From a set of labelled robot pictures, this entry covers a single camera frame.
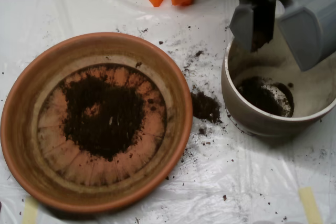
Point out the terracotta clay bowl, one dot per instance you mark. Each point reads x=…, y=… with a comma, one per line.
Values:
x=21, y=129

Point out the white ceramic pot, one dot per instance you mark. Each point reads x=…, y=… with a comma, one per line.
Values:
x=262, y=127

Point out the white plastic sheet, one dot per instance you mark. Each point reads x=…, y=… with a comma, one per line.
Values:
x=236, y=169

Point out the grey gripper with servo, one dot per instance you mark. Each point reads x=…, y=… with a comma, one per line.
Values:
x=302, y=38

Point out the spilled dark soil heap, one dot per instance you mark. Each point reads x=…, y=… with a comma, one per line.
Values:
x=204, y=106

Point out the beige masking tape strip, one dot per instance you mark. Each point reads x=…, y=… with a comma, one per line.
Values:
x=311, y=205
x=29, y=212

